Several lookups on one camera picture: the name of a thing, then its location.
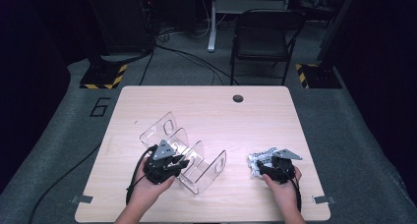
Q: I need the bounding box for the person's left hand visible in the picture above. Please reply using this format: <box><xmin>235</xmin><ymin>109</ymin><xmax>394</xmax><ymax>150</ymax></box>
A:
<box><xmin>130</xmin><ymin>166</ymin><xmax>176</xmax><ymax>207</ymax></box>

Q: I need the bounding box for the tangle of floor cables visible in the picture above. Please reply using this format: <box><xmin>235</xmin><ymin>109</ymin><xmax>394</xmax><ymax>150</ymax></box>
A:
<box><xmin>156</xmin><ymin>19</ymin><xmax>210</xmax><ymax>44</ymax></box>

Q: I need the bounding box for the clear acrylic organizer rack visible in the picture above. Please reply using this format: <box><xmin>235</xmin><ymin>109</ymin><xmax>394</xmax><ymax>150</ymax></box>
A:
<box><xmin>139</xmin><ymin>111</ymin><xmax>228</xmax><ymax>196</ymax></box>

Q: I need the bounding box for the hand-held gripper black cable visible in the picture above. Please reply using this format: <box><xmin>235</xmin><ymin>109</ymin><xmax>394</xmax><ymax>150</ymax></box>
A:
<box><xmin>126</xmin><ymin>144</ymin><xmax>158</xmax><ymax>205</ymax></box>
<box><xmin>288</xmin><ymin>171</ymin><xmax>303</xmax><ymax>213</ymax></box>

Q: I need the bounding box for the right hand-held gripper black cable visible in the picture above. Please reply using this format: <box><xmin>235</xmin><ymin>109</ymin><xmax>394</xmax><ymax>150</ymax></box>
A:
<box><xmin>288</xmin><ymin>171</ymin><xmax>303</xmax><ymax>213</ymax></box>

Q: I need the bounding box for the left hand-held gripper black cable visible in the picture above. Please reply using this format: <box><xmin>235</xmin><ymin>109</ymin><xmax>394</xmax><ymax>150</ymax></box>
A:
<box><xmin>126</xmin><ymin>144</ymin><xmax>158</xmax><ymax>205</ymax></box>

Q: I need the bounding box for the black cabinet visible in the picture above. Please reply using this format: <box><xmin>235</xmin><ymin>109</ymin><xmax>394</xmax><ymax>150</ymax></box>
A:
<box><xmin>86</xmin><ymin>0</ymin><xmax>155</xmax><ymax>55</ymax></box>

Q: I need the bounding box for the black folding chair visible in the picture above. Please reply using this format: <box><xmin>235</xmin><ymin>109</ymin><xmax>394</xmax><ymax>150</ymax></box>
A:
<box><xmin>230</xmin><ymin>8</ymin><xmax>308</xmax><ymax>86</ymax></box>

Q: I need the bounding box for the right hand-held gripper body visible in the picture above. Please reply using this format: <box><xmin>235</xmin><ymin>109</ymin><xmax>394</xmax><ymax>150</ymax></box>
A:
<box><xmin>262</xmin><ymin>148</ymin><xmax>303</xmax><ymax>185</ymax></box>

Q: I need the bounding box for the black floor cable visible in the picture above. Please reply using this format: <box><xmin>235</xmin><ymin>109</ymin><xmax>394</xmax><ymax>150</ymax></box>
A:
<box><xmin>29</xmin><ymin>144</ymin><xmax>101</xmax><ymax>224</ymax></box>
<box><xmin>139</xmin><ymin>48</ymin><xmax>155</xmax><ymax>86</ymax></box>
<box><xmin>154</xmin><ymin>44</ymin><xmax>240</xmax><ymax>86</ymax></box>

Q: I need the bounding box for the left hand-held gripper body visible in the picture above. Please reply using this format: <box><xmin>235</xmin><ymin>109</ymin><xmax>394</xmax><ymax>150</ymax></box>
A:
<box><xmin>143</xmin><ymin>139</ymin><xmax>181</xmax><ymax>186</ymax></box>

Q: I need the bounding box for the black stand with striped base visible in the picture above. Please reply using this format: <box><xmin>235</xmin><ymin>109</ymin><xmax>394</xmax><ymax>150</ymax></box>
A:
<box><xmin>79</xmin><ymin>51</ymin><xmax>128</xmax><ymax>90</ymax></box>
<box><xmin>294</xmin><ymin>0</ymin><xmax>360</xmax><ymax>89</ymax></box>

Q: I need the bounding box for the grey metal table bracket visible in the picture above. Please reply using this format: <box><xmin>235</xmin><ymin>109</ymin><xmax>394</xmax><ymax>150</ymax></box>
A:
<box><xmin>313</xmin><ymin>195</ymin><xmax>337</xmax><ymax>205</ymax></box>
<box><xmin>70</xmin><ymin>195</ymin><xmax>94</xmax><ymax>204</ymax></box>

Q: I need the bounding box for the white metal desk frame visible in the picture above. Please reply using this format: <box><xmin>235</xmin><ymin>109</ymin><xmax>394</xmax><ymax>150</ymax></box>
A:
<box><xmin>207</xmin><ymin>0</ymin><xmax>293</xmax><ymax>53</ymax></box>

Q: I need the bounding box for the white grey patterned cloth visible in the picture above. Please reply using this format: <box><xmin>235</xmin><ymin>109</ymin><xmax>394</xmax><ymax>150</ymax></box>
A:
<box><xmin>247</xmin><ymin>146</ymin><xmax>279</xmax><ymax>180</ymax></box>

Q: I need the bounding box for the person's right hand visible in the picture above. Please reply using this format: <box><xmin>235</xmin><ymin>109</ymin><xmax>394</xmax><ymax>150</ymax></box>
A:
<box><xmin>262</xmin><ymin>166</ymin><xmax>303</xmax><ymax>208</ymax></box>

